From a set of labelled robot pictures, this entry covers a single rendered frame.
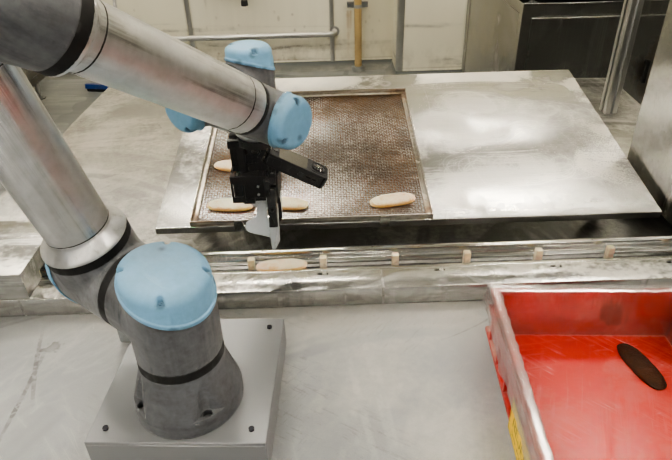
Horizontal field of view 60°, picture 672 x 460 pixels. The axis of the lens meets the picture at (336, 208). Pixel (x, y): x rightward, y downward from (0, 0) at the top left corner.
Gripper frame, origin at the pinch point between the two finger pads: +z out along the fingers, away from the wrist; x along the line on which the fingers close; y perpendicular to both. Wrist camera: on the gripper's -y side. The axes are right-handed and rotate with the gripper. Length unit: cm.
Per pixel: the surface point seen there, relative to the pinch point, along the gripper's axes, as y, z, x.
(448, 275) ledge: -31.3, 7.1, 6.0
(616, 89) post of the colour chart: -97, 3, -75
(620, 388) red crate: -54, 11, 30
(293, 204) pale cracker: -2.0, 2.6, -13.8
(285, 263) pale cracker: -0.7, 7.2, 0.6
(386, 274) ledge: -19.9, 7.0, 5.2
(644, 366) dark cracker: -59, 10, 27
